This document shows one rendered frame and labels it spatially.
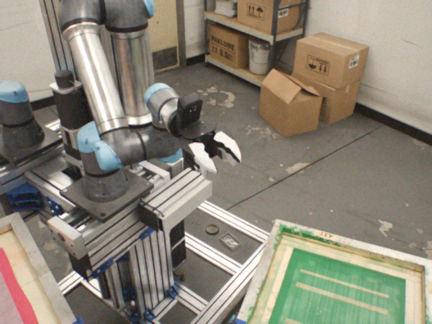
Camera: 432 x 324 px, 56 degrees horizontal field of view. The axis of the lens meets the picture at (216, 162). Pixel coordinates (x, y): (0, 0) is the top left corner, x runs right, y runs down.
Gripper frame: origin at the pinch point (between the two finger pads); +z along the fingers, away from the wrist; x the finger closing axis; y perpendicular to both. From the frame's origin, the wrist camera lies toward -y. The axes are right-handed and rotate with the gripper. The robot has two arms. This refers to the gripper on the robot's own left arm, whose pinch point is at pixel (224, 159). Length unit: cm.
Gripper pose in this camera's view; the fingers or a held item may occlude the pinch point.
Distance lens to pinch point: 75.4
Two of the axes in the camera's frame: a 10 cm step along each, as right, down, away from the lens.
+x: -8.7, 3.8, -3.0
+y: 1.2, 7.7, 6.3
